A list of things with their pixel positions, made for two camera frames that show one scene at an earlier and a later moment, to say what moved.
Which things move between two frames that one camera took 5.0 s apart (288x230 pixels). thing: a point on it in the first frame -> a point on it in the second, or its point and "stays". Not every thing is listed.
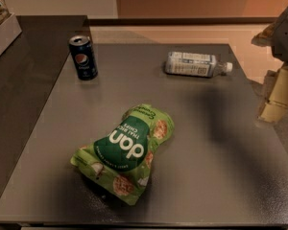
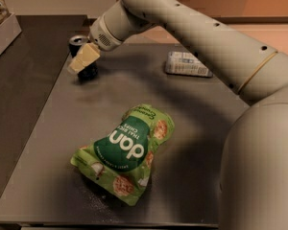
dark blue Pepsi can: x=84 y=57 stays
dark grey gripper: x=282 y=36 -> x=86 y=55
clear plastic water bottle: x=196 y=64 stays
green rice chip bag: x=119 y=161 stays
